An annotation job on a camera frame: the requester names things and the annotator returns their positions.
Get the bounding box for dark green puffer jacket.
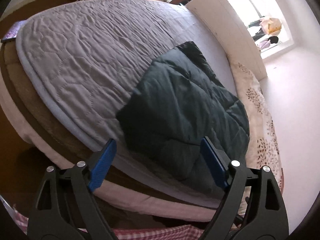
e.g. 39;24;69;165
116;41;250;199

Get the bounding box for cream floral duvet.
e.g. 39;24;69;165
230;62;284;192

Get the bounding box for plaid shirt sleeve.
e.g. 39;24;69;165
12;204;241;240

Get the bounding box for purple quilted bed cover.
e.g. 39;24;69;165
15;0;238;201

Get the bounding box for items on window sill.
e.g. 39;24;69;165
247;17;282;52

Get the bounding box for cream upholstered headboard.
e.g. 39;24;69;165
187;0;267;81

